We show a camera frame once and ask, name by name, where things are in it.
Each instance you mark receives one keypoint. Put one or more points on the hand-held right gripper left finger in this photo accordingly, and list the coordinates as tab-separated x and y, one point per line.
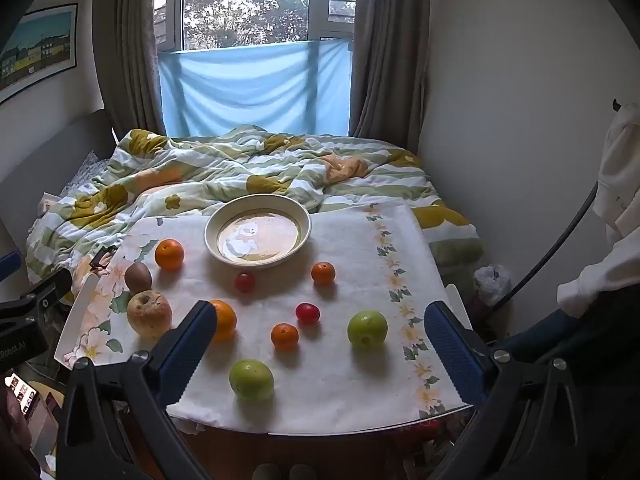
190	347

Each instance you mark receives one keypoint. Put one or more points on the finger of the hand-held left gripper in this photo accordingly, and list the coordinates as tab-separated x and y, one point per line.
50	286
7	263

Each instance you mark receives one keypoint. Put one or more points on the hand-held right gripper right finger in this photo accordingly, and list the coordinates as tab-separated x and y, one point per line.
452	355

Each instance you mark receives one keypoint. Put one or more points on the large orange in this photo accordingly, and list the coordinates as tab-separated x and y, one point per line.
169	254
226	321

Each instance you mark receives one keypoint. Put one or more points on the wrinkled yellow-brown apple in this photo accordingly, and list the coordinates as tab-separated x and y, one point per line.
149	314

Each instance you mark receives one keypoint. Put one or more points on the green apple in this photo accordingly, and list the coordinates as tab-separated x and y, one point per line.
251	379
367	329

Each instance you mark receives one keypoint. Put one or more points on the brown kiwi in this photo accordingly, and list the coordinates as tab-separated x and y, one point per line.
137	276

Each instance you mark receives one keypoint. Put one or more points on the small tangerine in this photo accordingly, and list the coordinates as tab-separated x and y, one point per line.
284	336
323	273

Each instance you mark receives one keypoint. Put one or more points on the cream ceramic bowl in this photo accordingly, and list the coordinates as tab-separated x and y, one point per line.
260	235

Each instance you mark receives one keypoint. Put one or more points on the smartphone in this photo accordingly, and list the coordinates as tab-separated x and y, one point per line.
22	394

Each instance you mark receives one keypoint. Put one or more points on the white plastic bag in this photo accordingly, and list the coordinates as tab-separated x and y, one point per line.
492	285

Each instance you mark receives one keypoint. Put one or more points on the red cherry tomato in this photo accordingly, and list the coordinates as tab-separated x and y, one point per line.
244	282
307	312

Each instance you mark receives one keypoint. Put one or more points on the dark blue cloth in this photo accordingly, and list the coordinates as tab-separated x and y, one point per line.
555	335

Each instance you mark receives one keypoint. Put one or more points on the grey patterned pillow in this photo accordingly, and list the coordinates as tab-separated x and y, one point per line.
85	172

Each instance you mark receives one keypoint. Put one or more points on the grey bed headboard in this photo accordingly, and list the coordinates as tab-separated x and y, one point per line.
55	147

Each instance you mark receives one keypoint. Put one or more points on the floral white tablecloth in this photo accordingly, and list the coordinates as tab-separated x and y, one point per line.
350	260

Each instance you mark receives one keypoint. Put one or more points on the grey slipper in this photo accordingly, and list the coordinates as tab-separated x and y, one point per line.
302	472
266	472

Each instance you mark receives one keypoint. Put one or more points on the striped floral quilt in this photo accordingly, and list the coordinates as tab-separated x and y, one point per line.
200	175

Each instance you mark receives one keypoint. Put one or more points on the white hanging garment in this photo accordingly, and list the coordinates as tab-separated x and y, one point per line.
620	175

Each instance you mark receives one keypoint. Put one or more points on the grey-brown curtain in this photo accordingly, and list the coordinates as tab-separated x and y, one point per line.
390	50
130	35

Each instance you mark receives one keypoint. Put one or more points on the light blue window cloth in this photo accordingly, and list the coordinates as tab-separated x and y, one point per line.
250	90

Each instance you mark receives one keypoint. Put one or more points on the window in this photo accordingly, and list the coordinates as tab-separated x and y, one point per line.
240	5

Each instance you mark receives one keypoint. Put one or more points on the wall poster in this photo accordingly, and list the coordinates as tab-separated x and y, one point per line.
35	50

